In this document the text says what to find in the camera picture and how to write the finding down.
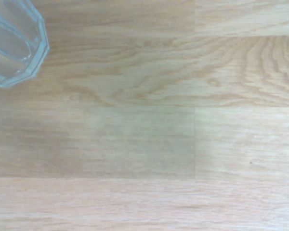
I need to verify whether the clear faceted drinking glass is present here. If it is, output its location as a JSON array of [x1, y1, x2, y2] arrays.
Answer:
[[0, 0, 51, 89]]

